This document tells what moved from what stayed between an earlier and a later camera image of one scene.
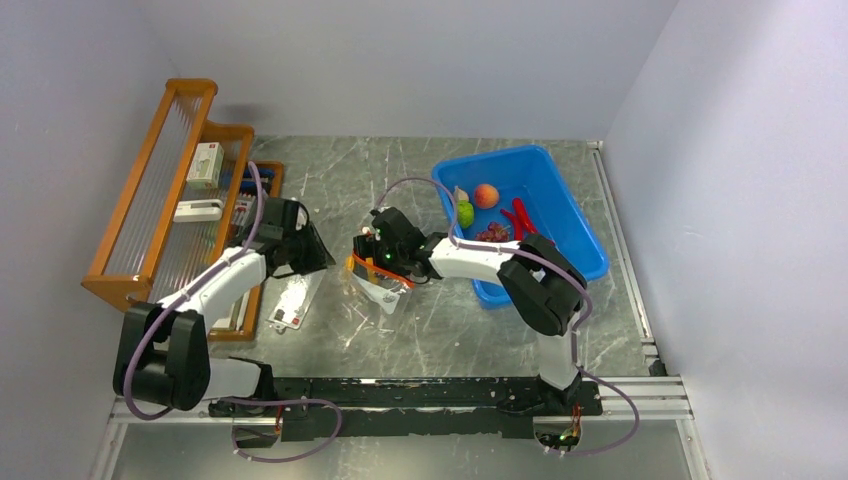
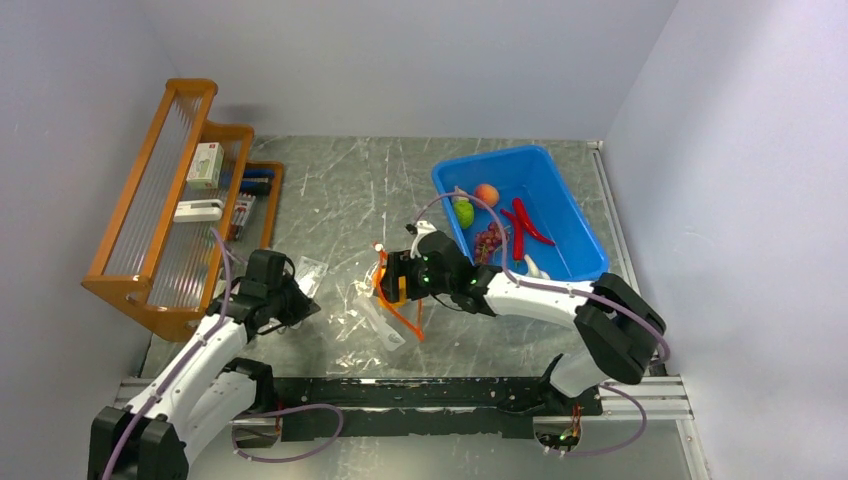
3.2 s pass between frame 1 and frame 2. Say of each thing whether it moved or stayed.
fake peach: stayed
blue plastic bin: stayed
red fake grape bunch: stayed
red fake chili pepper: stayed
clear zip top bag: moved
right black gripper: moved
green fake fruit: stayed
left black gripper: moved
